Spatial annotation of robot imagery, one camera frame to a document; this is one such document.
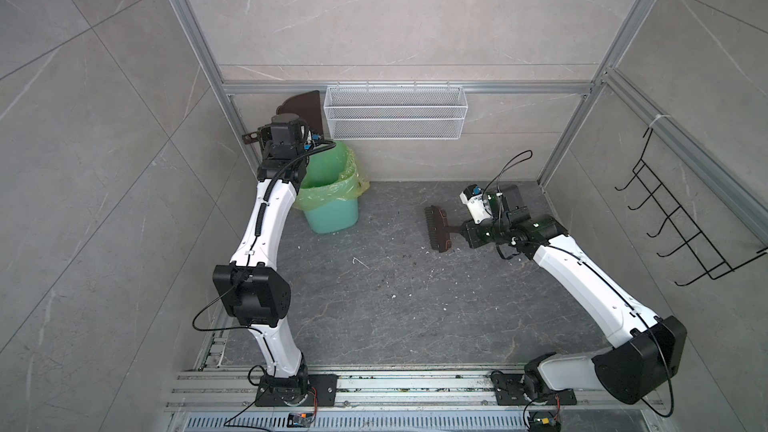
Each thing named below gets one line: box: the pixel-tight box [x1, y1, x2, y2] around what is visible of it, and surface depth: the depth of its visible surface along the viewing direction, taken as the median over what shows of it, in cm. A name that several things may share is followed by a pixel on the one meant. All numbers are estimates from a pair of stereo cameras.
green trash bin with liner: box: [294, 141, 370, 234], surface depth 94 cm
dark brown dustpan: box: [276, 90, 323, 135], surface depth 87 cm
